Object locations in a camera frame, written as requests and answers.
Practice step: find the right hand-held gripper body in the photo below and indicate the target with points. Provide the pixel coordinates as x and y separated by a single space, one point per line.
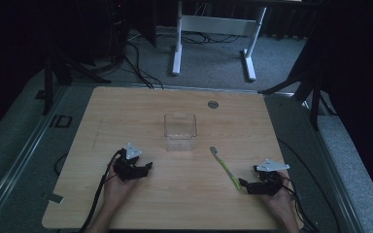
270 181

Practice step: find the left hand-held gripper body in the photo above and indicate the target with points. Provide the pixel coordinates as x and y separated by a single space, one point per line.
127 168

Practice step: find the green toothbrush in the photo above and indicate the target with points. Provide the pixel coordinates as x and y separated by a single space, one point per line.
225 168

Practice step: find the person's right hand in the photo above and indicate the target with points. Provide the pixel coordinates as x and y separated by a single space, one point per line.
280 200

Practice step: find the person's left hand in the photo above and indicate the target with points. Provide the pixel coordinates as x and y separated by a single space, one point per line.
118 191

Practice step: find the clear plastic container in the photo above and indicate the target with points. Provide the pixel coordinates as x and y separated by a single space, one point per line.
180 131

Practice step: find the round grey table grommet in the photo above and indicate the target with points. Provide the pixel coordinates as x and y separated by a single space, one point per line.
213 104

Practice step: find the black tripod stand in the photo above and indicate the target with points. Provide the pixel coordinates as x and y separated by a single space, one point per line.
56 69
307 84

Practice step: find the black rectangular floor bracket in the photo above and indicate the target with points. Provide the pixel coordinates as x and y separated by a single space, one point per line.
61 121

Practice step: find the white desk frame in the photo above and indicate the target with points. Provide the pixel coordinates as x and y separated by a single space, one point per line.
216 25

